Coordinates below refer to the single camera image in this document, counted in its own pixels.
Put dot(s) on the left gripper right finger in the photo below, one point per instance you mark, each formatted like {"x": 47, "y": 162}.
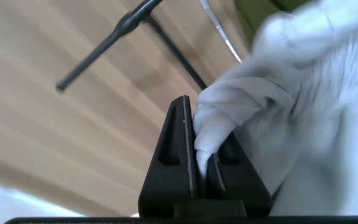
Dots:
{"x": 244, "y": 186}

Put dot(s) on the black clothes rack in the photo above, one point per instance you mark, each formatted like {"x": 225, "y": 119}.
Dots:
{"x": 126, "y": 23}

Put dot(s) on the green printed T-shirt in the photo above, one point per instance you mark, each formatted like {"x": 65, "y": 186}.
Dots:
{"x": 253, "y": 12}

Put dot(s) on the pale grey shorts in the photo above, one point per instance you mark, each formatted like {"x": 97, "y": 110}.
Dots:
{"x": 306, "y": 109}

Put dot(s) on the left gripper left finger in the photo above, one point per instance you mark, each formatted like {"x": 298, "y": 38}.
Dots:
{"x": 169, "y": 180}

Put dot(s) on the beige curtain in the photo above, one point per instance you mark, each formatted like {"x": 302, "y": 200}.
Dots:
{"x": 57, "y": 109}

